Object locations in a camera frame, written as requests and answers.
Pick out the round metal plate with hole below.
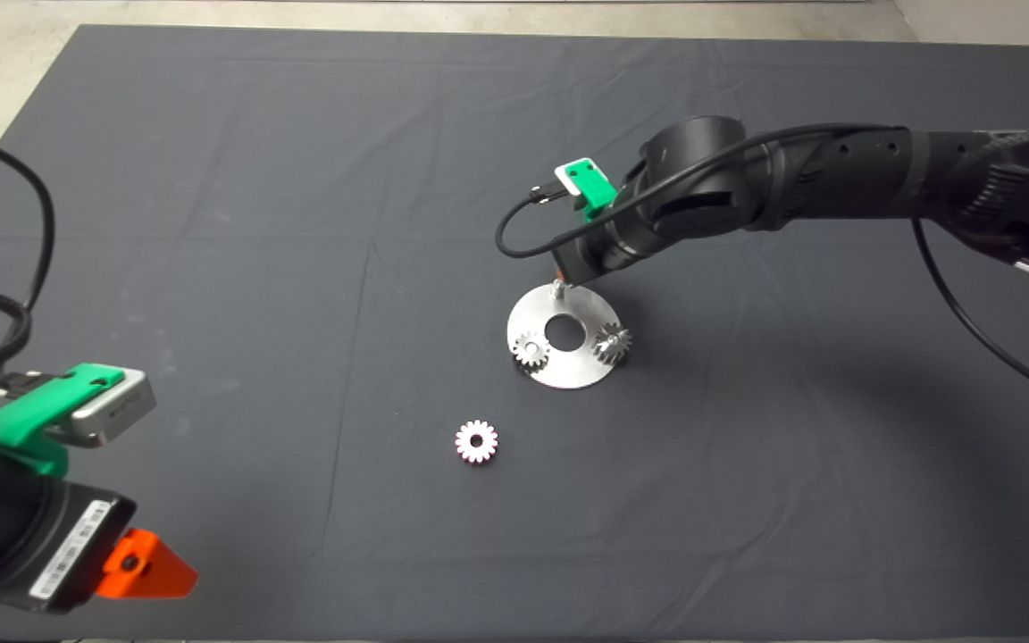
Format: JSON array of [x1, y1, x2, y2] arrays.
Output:
[[506, 281, 620, 390]]

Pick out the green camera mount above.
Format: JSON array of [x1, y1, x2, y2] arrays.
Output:
[[0, 363, 127, 477], [568, 161, 619, 222]]

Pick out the small bright steel gear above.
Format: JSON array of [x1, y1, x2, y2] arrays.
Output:
[[455, 420, 499, 464]]

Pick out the green left camera mount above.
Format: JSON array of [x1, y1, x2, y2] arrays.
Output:
[[0, 363, 127, 477]]

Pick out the dark grey table cloth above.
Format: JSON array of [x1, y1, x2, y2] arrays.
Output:
[[0, 25, 1029, 642]]

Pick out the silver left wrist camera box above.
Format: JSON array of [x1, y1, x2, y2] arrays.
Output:
[[72, 368, 158, 447]]

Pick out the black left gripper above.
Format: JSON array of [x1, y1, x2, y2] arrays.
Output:
[[0, 482, 199, 614]]

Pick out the smooth black right camera cable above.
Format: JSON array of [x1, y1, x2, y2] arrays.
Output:
[[495, 123, 1029, 412]]

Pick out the green right camera mount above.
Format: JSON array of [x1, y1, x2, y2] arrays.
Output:
[[568, 161, 619, 222]]

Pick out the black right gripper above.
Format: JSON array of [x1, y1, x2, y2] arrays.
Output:
[[551, 223, 623, 285]]

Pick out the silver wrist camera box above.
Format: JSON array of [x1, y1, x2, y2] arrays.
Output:
[[553, 157, 596, 199], [72, 368, 158, 447]]

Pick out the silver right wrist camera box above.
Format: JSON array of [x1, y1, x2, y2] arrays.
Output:
[[553, 157, 596, 199]]

